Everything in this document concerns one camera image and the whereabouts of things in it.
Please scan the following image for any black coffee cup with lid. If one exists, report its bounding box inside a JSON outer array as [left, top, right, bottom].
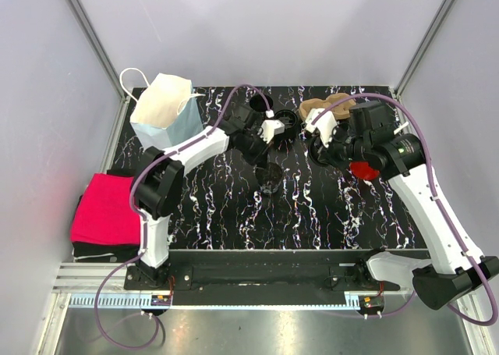
[[274, 109, 300, 141]]

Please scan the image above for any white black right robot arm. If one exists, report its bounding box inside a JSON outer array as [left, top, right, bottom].
[[305, 101, 498, 310]]

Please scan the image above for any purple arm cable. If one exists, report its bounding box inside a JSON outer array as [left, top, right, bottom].
[[93, 83, 274, 350], [311, 93, 499, 325]]

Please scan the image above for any white wrapped straw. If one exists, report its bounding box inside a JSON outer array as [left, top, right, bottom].
[[394, 121, 409, 135]]

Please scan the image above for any pink cloth on black pad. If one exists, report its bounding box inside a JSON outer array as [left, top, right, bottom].
[[69, 170, 140, 263]]

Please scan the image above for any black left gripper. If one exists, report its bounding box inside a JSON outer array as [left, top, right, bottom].
[[239, 132, 274, 171]]

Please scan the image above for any aluminium frame post left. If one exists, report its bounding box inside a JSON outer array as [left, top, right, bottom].
[[58, 0, 129, 98]]

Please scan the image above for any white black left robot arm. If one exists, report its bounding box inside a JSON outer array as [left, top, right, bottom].
[[129, 106, 285, 289]]

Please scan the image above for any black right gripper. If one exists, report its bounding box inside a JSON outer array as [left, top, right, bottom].
[[314, 124, 370, 172]]

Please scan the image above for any red plastic cup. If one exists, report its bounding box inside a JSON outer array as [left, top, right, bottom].
[[349, 162, 380, 181]]

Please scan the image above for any aluminium frame post right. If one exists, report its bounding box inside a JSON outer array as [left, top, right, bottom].
[[394, 0, 458, 96]]

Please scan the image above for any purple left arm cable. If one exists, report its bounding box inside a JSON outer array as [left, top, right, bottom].
[[93, 83, 274, 350]]

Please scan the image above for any aluminium frame post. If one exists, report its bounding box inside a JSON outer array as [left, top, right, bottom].
[[58, 0, 129, 98], [394, 0, 458, 96]]

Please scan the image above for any light blue paper bag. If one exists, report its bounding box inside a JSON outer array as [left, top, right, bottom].
[[119, 67, 203, 150]]

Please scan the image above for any black cup lid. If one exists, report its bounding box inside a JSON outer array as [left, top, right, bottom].
[[309, 139, 331, 167]]

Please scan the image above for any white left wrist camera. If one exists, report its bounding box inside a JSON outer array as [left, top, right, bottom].
[[260, 110, 285, 144]]

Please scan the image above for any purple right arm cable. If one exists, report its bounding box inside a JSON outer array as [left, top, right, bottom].
[[311, 93, 499, 325]]

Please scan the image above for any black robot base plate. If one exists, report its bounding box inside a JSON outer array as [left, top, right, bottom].
[[124, 250, 398, 310]]

